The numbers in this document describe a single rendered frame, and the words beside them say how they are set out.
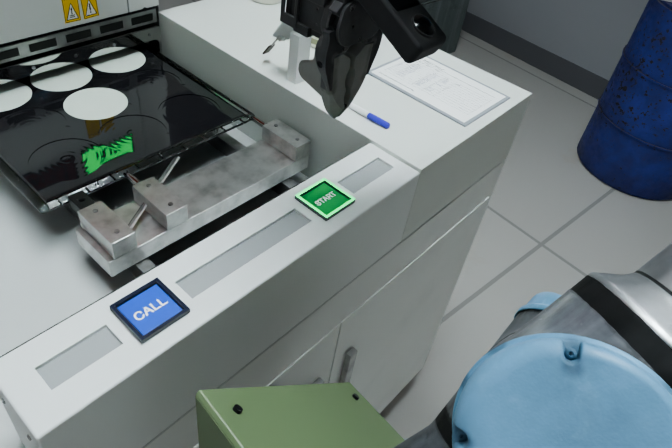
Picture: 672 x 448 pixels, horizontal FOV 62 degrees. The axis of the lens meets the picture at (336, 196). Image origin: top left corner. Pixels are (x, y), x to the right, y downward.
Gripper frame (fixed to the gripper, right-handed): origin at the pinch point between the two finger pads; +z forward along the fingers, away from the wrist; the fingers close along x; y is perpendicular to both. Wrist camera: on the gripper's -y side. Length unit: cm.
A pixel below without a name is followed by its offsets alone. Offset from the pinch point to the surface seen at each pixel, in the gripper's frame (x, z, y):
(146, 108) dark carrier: 0.6, 20.2, 39.7
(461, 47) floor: -255, 110, 109
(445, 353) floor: -65, 110, -5
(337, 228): 2.6, 13.9, -4.2
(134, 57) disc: -8, 20, 56
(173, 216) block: 12.7, 20.0, 15.5
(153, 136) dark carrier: 4.2, 20.3, 32.5
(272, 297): 13.4, 17.9, -4.5
